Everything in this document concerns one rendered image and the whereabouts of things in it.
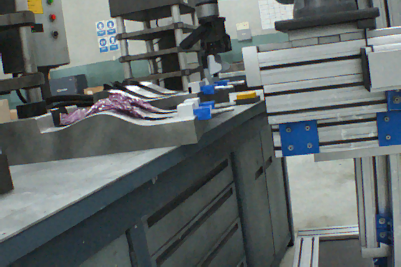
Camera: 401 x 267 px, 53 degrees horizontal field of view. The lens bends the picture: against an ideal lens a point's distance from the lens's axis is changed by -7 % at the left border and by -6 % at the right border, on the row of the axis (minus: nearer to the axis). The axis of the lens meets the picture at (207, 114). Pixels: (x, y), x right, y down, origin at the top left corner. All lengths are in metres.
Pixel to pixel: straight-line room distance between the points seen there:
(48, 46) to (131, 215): 1.29
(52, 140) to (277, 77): 0.55
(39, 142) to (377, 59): 0.78
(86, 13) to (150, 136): 7.73
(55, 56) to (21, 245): 1.53
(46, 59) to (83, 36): 6.65
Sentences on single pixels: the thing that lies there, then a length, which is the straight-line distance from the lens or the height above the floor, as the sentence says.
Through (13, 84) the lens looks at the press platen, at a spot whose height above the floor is 1.01.
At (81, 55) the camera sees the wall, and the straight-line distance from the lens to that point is 8.67.
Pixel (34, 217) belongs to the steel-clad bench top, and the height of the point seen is 0.80.
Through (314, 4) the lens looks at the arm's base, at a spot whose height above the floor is 1.06.
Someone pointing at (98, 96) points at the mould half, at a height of 0.92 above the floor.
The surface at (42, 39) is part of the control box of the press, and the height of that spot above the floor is 1.20.
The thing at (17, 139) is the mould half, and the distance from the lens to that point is 1.10.
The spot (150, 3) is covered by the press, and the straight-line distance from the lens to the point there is 5.32.
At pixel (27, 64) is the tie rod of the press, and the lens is 1.76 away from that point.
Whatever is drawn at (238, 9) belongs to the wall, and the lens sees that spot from 7.73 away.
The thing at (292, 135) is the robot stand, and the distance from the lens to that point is 1.02.
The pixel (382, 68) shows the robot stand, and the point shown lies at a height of 0.92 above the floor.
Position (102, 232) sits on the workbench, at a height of 0.70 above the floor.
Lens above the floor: 0.98
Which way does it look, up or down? 7 degrees down
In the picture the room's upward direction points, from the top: 9 degrees counter-clockwise
